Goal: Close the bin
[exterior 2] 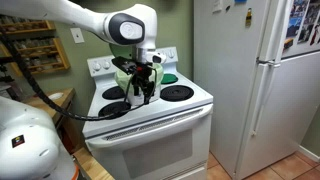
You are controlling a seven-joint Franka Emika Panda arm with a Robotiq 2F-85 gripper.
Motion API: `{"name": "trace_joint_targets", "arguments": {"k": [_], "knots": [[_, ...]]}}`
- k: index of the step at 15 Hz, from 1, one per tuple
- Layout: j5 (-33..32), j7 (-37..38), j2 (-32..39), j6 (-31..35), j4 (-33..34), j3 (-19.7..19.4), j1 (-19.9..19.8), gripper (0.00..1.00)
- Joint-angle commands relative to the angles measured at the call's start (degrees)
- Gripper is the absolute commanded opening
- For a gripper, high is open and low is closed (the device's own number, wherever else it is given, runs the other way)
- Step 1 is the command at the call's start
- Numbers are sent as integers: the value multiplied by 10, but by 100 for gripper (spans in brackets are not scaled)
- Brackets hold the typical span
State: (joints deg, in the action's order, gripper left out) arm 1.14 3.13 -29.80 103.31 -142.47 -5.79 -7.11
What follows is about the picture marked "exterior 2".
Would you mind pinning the white electric stove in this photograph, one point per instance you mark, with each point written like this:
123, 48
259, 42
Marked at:
165, 139

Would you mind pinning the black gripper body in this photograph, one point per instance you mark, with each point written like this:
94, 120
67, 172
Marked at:
141, 78

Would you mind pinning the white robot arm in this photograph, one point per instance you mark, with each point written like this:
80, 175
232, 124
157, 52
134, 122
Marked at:
30, 146

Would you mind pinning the yellow black fridge magnet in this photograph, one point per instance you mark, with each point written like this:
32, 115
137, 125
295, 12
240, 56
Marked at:
248, 18

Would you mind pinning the white refrigerator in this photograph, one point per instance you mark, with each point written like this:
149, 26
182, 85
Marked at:
264, 97

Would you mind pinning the white bowl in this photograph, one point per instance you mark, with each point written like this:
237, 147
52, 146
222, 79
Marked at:
56, 96

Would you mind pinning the white light switch plate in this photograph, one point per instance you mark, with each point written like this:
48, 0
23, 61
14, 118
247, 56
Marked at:
77, 35

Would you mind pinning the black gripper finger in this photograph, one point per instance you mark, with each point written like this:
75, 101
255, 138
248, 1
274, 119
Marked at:
136, 90
147, 93

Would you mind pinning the photo collage on fridge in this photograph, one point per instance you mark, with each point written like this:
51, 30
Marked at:
303, 32

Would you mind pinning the wooden counter edge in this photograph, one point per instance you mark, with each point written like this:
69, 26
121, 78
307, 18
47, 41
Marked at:
90, 166

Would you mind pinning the wooden spice rack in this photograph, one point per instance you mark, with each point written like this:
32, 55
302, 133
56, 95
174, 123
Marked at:
37, 43

